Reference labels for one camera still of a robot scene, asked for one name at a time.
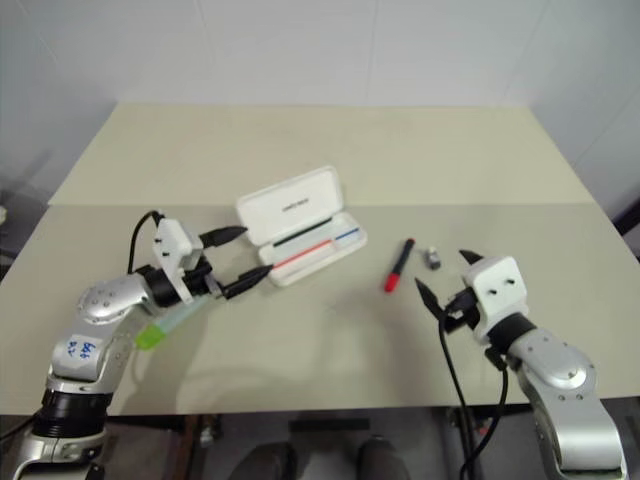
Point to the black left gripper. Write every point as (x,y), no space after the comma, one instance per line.
(197,282)

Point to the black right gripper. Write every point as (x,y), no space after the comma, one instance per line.
(460,310)

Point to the small grey blurry object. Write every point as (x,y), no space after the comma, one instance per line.
(433,258)

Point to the black marker with red cap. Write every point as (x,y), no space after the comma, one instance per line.
(400,265)

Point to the white hard pencil case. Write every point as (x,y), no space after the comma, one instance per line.
(290,205)

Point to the green capped clear pen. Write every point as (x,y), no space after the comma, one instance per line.
(152,335)

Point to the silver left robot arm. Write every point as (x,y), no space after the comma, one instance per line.
(105,300)

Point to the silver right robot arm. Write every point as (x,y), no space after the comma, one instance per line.
(550,360)

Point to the red and blue pencil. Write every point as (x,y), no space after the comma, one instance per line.
(305,254)

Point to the thin black pen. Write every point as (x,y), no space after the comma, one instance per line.
(302,233)

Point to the dark brown furniture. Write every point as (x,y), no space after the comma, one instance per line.
(627,220)

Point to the black bar under table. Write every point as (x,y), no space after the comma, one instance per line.
(330,425)

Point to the dark rounded shape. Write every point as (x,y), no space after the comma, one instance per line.
(270,460)
(382,457)

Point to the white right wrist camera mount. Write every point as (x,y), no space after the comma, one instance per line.
(495,290)

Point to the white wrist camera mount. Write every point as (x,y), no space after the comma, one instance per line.
(172,240)
(495,290)

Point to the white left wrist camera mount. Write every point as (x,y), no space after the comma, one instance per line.
(172,240)

